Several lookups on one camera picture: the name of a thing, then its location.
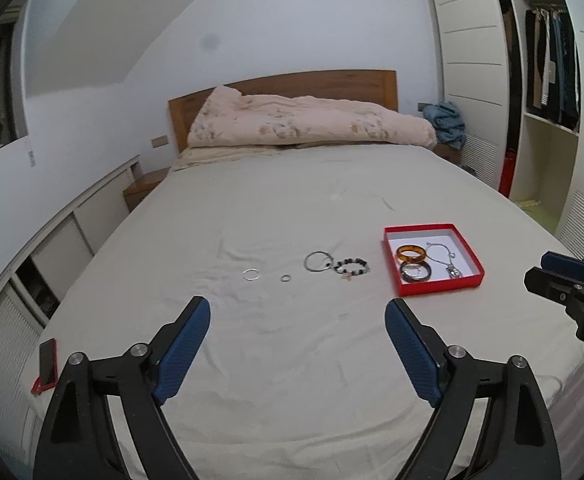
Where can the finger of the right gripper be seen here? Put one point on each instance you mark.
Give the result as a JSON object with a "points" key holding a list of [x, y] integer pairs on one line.
{"points": [[550, 285], [562, 264]]}

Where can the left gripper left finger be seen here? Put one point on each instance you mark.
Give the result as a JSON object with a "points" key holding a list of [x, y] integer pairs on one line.
{"points": [[175, 346]]}

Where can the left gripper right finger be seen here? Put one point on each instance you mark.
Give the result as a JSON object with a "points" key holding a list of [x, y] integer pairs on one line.
{"points": [[416, 346]]}

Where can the dark horn bangle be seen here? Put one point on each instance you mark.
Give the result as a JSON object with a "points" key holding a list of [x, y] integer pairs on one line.
{"points": [[415, 272]]}

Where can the red jewelry box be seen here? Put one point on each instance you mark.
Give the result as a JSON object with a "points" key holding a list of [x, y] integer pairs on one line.
{"points": [[454, 264]]}

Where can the amber orange bangle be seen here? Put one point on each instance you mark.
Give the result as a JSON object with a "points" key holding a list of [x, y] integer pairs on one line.
{"points": [[410, 253]]}

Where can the thin silver bangle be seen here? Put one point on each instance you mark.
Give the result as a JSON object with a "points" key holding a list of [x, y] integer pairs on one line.
{"points": [[318, 261]]}

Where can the red item beside wardrobe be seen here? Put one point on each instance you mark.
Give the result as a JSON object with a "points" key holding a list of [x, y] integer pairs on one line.
{"points": [[507, 172]]}

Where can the white bed sheet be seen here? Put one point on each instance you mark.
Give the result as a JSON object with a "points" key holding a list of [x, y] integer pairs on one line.
{"points": [[297, 378]]}

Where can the red cased smartphone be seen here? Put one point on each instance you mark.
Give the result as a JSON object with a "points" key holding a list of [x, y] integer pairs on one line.
{"points": [[47, 367]]}

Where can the wooden nightstand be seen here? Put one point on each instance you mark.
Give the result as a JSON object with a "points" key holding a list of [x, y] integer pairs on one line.
{"points": [[135, 193]]}

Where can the blue crumpled clothing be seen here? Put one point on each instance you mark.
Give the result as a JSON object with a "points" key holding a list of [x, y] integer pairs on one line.
{"points": [[448, 123]]}

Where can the hanging dark clothes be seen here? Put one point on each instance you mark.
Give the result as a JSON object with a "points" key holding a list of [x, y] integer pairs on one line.
{"points": [[552, 71]]}

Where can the white wardrobe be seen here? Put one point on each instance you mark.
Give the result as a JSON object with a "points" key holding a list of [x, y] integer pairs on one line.
{"points": [[515, 71]]}

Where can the beige floral duvet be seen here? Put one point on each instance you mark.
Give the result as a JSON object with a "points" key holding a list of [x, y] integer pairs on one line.
{"points": [[229, 118]]}

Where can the wooden headboard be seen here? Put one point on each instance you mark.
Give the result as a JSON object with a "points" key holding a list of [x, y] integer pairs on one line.
{"points": [[374, 86]]}

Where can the wall socket plate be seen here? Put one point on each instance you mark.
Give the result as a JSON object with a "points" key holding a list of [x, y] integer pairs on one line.
{"points": [[160, 141]]}

